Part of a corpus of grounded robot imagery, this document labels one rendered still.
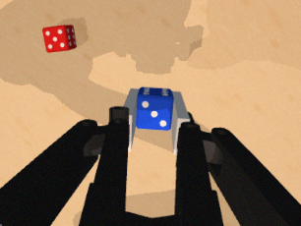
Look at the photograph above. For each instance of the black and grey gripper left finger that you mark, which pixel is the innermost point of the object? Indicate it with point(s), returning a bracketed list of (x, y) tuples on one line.
[(37, 194)]

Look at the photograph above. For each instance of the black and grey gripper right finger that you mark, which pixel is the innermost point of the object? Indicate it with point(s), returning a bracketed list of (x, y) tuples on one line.
[(253, 193)]

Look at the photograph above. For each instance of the red die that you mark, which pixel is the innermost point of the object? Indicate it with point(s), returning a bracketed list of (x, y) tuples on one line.
[(59, 38)]

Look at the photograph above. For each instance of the blue die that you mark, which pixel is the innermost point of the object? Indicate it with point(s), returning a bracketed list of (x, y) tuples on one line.
[(154, 108)]

